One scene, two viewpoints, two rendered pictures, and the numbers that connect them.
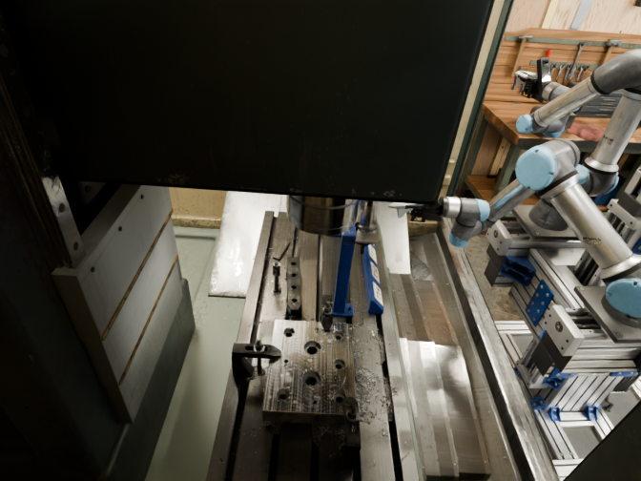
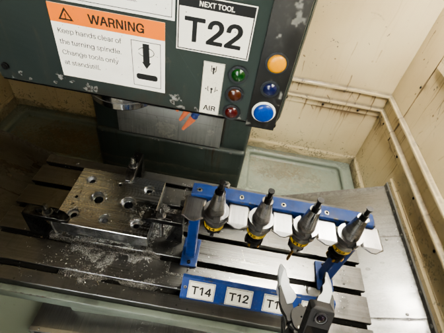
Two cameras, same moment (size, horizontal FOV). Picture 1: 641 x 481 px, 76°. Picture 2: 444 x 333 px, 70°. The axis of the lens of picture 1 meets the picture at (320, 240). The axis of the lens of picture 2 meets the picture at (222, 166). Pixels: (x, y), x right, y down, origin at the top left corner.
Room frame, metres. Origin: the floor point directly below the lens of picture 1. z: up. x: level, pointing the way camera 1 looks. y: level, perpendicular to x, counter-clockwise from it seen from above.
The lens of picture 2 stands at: (1.03, -0.60, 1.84)
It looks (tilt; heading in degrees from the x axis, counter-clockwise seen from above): 45 degrees down; 92
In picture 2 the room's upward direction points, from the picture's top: 11 degrees clockwise
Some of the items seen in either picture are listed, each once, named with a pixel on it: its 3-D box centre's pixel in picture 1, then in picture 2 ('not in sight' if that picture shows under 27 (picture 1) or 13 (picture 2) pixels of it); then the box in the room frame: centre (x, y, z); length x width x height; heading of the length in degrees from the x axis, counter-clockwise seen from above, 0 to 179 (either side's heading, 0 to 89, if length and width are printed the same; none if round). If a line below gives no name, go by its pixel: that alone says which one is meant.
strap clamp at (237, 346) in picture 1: (257, 356); (134, 171); (0.70, 0.15, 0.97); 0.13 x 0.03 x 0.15; 92
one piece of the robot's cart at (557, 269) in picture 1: (568, 306); not in sight; (1.20, -1.01, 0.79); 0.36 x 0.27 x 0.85; 7
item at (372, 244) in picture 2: not in sight; (370, 240); (1.41, -0.12, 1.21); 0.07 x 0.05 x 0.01; 92
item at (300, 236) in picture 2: not in sight; (304, 228); (1.24, -0.13, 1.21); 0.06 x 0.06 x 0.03
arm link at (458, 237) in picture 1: (464, 230); not in sight; (1.28, -0.53, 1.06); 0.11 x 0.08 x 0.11; 131
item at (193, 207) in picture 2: (367, 238); (193, 209); (0.97, -0.14, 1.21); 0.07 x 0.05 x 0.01; 92
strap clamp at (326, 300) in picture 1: (326, 317); (163, 222); (0.86, -0.04, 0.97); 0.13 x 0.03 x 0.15; 2
